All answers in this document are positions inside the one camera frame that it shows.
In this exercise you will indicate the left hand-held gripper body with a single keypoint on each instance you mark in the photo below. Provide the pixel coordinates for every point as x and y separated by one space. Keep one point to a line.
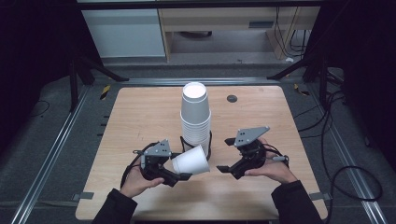
155 155

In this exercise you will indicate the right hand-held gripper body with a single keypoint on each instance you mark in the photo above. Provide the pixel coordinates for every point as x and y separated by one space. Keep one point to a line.
249 137

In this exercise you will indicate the white paper cup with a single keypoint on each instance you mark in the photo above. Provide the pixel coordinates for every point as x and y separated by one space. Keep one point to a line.
190 161

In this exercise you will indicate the stack of white cups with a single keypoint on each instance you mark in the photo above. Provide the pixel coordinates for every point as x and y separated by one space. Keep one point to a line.
194 109

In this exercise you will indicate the person's left hand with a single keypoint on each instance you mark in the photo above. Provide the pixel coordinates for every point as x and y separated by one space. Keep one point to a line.
135 183

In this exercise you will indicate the person's right hand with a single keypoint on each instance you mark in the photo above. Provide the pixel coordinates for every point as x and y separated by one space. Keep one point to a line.
277 169

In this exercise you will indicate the yellow black floor tape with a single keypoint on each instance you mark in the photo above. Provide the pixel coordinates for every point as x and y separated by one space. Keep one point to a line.
300 90
105 92

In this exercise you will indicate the small white floor object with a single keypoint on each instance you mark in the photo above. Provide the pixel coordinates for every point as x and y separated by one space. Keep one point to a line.
289 59

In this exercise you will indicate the black metal stand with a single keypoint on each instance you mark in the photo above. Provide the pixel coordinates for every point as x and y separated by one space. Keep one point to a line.
323 81
73 84

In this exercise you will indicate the white cabinet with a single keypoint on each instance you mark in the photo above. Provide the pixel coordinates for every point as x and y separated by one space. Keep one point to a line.
124 31

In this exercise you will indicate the black curtain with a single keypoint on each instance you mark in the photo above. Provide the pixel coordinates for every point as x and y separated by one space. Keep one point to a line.
364 77
31 62

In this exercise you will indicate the grey table bracket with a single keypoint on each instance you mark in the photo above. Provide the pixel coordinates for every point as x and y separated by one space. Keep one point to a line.
83 196
320 196

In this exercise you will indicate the metal floor rail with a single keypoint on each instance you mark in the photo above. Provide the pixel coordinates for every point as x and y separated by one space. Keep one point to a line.
49 155
351 168

